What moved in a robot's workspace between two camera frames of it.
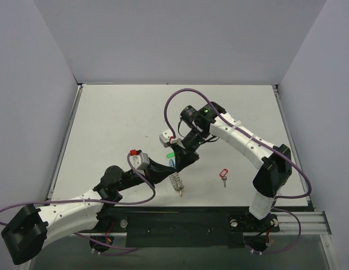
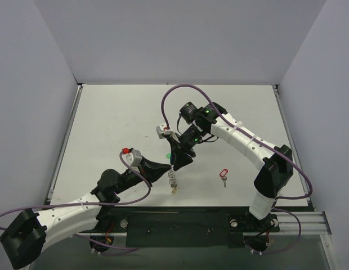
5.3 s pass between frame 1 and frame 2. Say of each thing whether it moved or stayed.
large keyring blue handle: moved
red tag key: stayed
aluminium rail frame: stayed
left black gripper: stayed
